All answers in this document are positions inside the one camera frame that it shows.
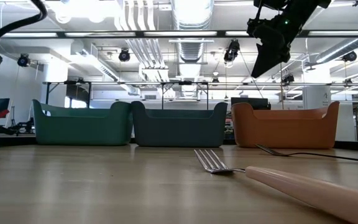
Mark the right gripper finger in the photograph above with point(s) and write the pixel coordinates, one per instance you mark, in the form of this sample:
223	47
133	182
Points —
261	57
273	60

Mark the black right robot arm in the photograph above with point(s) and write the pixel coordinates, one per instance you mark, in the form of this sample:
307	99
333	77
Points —
303	9

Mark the black monitor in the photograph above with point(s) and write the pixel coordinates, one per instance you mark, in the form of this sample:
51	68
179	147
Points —
250	102

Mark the orange plastic bin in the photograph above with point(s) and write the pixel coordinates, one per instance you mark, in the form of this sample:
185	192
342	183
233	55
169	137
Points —
284	133

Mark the black metal fork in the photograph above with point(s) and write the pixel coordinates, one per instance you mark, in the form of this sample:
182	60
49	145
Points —
273	152

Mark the black-framed table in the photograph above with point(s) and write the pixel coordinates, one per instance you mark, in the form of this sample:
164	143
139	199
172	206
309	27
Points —
78	93
162	96

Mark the dark teal plastic bin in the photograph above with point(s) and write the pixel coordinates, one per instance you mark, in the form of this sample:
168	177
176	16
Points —
179	130

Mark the green plastic bin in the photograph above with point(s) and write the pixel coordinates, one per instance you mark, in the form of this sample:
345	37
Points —
82	130

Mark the black ceiling-hung camera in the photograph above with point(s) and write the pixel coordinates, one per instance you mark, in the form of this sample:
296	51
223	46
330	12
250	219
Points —
124	55
23	60
287	79
350	56
231	51

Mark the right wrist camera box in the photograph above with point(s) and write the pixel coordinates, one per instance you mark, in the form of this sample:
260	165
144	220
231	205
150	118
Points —
253	26

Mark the silver ventilation duct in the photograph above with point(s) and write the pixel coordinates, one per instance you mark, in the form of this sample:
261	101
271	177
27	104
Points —
346	46
191	49

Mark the black aluminium table frame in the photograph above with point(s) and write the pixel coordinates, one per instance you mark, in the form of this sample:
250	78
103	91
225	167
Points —
356	146

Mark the black ceiling light rail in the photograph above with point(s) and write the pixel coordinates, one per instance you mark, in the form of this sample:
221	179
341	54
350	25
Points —
61	34

